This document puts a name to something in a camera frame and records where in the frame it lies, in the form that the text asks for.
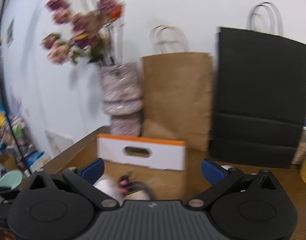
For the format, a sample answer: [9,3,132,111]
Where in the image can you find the braided charging cable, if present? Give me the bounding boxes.
[118,171,155,201]

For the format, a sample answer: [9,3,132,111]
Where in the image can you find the pet food bag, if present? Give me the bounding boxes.
[24,151,50,173]

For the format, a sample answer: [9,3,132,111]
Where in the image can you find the black paper bag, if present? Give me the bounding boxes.
[209,2,306,169]

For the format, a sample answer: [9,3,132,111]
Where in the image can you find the pink speckled vase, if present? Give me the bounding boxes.
[100,62,144,137]

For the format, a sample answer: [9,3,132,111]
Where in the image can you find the white wall charger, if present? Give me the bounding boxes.
[124,190,151,201]

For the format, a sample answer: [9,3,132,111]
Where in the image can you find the orange cardboard box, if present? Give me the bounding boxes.
[43,133,186,200]

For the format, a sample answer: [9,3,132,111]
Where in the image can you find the dried pink rose bouquet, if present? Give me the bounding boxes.
[41,0,125,67]

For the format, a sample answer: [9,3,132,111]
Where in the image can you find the cluttered metal shelf rack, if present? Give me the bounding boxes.
[0,112,34,161]

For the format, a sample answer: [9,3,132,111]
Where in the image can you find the brown paper bag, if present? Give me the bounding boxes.
[141,24,214,152]

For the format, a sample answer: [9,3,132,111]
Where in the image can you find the black light stand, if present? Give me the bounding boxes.
[0,0,31,178]

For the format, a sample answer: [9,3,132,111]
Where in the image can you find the mint green bucket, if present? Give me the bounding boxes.
[0,170,23,190]

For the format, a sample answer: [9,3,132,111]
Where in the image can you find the clear lidded food jar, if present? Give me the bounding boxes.
[292,119,306,165]

